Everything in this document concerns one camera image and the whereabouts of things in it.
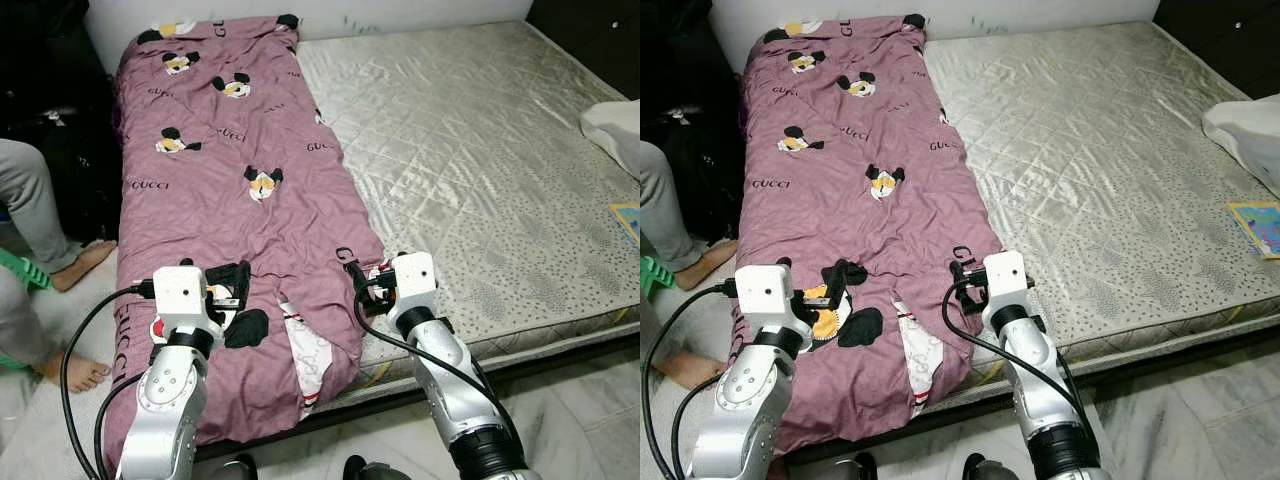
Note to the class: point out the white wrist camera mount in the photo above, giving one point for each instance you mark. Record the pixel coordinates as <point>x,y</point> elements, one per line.
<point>183,295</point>
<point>765,295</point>
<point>412,285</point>
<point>1005,280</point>

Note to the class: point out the silver robot left leg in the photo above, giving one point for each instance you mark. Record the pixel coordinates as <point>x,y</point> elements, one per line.
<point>235,468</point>
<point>850,468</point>

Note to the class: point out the person in striped shirt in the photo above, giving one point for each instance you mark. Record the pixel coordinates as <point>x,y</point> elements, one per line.
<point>680,230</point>
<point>40,240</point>

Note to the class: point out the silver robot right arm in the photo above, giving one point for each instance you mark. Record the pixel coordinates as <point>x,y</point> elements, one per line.
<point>460,400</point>
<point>1045,400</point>

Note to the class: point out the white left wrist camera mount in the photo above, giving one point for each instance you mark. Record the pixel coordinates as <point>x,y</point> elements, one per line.
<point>765,295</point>
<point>183,295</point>

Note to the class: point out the dark tufted bed headboard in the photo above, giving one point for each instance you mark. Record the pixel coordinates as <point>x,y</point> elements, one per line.
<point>590,40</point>
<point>1220,40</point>

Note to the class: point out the purple cartoon print blanket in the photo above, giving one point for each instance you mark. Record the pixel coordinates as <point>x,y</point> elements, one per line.
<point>860,200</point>
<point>230,200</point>

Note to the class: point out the white pillow with tree print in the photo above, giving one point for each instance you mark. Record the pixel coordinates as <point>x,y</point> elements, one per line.
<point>1245,130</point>
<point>615,130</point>

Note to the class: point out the green plastic stool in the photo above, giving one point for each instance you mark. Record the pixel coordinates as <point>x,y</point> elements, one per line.
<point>20,275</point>
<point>655,275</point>

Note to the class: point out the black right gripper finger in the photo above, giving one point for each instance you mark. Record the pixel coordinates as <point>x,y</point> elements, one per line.
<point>955,268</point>
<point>353,272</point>

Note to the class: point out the silver robot leg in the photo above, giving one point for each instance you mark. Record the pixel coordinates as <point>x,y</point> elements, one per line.
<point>850,468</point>
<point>370,468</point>
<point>985,468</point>
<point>235,468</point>

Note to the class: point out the silver robot right leg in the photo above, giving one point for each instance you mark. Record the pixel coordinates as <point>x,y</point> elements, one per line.
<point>370,468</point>
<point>985,468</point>

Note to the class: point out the white quilted mattress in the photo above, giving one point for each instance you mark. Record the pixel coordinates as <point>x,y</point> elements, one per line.
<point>470,170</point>
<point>1090,170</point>

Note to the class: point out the blue yellow children's book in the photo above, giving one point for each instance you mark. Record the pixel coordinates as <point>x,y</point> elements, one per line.
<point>628,220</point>
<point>1258,225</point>

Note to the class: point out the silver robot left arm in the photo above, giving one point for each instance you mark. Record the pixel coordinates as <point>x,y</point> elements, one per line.
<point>165,410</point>
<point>740,410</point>

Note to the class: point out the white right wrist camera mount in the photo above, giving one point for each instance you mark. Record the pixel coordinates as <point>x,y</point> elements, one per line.
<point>412,285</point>
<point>1005,280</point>

